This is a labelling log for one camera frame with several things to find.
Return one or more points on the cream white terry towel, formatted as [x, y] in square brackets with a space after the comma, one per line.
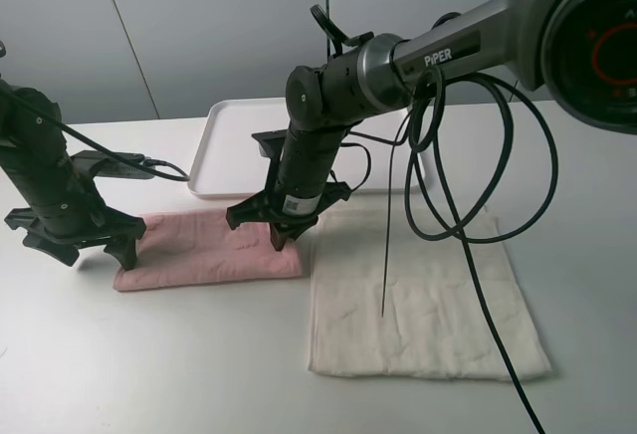
[385, 302]

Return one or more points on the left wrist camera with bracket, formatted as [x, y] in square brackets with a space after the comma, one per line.
[97, 164]

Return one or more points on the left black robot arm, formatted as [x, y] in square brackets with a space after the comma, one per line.
[34, 154]

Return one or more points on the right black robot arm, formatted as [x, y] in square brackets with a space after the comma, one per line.
[582, 51]

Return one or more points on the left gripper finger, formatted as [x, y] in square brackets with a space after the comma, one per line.
[65, 254]
[123, 249]

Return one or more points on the pink terry towel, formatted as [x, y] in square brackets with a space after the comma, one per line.
[198, 247]

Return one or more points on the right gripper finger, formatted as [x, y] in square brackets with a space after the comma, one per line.
[281, 234]

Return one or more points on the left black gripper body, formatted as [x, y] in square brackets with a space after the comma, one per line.
[72, 224]

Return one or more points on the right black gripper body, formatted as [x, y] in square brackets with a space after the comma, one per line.
[289, 201]

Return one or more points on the white rectangular plastic tray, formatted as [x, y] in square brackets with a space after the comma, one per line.
[228, 162]

